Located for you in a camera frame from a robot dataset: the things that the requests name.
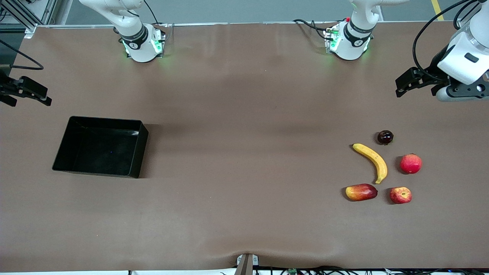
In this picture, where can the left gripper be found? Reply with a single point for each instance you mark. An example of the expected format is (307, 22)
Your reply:
(434, 71)

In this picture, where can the black plastic box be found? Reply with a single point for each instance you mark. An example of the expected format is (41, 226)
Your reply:
(99, 149)

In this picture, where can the yellow banana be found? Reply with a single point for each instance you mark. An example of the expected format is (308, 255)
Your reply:
(376, 158)

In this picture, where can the red apple with yellow patch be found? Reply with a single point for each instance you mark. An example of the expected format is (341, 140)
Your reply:
(400, 194)

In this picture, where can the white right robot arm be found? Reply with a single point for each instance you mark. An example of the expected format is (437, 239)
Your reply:
(137, 42)

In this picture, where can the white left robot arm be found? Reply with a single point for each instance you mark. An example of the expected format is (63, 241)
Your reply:
(355, 42)

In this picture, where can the round red apple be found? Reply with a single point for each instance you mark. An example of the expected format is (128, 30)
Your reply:
(410, 163)

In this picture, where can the dark purple plum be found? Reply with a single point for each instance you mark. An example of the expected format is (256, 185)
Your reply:
(385, 136)

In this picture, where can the red yellow mango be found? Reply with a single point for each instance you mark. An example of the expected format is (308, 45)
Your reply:
(361, 192)

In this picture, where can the brown table mat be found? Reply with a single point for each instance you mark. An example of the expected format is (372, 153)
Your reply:
(244, 214)

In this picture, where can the small green circuit board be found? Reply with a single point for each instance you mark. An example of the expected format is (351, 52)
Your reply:
(292, 271)

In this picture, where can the aluminium frame profile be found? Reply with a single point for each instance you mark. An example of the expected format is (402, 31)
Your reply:
(30, 31)

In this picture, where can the metal table edge rail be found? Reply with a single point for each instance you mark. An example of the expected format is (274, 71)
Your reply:
(248, 23)

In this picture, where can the metal table bracket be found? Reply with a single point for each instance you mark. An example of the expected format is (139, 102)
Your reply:
(247, 263)

